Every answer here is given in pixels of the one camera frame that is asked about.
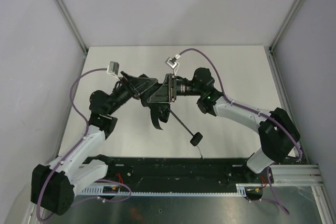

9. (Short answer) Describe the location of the black folding umbrella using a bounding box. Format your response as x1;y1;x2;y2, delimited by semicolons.
139;82;204;159

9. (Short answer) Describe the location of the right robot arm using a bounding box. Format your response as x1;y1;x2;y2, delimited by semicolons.
141;68;300;174

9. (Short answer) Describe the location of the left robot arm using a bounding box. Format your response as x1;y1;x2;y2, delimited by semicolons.
31;72;158;221

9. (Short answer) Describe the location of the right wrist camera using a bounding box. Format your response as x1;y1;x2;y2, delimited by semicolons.
165;55;181;76

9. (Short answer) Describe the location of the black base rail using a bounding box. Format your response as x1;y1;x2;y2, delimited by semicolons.
96;155;268;193

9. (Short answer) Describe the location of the grey cable duct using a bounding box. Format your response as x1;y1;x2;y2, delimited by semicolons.
79;184;263;197

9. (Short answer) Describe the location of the left aluminium frame post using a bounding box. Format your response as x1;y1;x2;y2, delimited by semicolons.
54;0;88;55

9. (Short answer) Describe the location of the aluminium frame post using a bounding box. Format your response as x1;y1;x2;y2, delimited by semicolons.
269;0;305;53
54;0;88;55

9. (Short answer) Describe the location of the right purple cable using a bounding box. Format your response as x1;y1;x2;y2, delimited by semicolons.
178;48;302;216

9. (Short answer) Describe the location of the purple cable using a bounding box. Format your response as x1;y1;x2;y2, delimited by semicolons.
178;48;302;216
35;67;109;222

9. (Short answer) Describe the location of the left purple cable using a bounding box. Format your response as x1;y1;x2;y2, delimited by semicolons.
35;67;109;222

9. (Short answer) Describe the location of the right aluminium frame post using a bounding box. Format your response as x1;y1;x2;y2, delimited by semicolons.
269;0;305;53

